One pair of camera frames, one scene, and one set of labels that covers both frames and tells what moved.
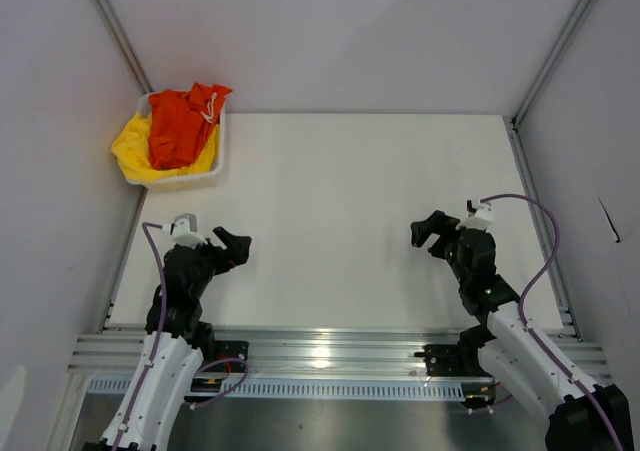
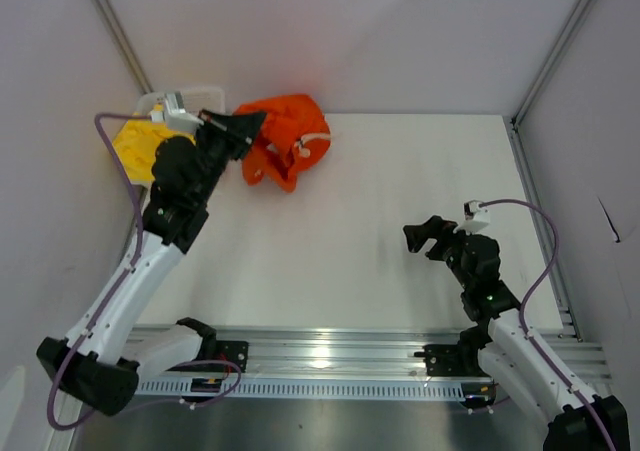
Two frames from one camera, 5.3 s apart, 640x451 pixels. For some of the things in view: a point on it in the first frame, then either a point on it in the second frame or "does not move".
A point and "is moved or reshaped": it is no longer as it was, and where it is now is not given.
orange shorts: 181,122 is moved or reshaped
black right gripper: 437,223 does not move
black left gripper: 238,246 to 245,127
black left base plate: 231,349 does not move
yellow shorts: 132,154 does not move
